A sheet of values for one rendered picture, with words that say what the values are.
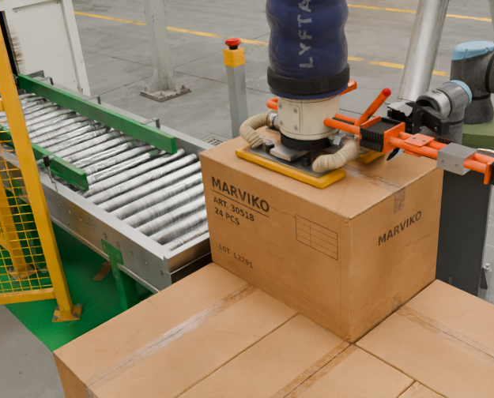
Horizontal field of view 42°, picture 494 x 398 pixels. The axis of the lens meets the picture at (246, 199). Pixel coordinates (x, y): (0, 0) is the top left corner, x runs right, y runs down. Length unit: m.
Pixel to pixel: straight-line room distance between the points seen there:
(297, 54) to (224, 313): 0.78
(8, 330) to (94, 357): 1.17
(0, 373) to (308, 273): 1.47
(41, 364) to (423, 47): 1.87
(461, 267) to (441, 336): 0.94
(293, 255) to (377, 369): 0.38
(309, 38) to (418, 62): 0.44
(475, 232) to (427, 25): 0.98
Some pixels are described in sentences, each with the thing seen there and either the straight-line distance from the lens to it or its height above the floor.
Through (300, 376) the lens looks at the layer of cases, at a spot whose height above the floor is 0.54.
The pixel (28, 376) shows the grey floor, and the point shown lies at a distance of 2.74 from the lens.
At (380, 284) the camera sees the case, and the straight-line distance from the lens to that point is 1.80.
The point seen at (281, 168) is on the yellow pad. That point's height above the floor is 0.96.
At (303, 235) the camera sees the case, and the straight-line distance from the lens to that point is 1.72.
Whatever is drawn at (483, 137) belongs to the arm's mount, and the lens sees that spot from 2.40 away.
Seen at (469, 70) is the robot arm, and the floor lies 1.00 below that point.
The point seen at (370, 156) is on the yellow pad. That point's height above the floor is 0.96.
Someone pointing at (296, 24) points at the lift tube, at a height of 1.35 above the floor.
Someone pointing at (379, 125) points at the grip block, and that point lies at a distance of 1.69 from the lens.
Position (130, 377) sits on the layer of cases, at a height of 0.54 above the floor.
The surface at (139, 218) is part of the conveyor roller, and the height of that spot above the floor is 0.54.
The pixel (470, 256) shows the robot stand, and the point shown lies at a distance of 2.73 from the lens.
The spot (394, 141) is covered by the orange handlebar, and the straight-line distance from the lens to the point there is 1.64.
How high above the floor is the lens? 1.74
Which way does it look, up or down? 29 degrees down
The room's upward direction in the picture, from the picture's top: 5 degrees counter-clockwise
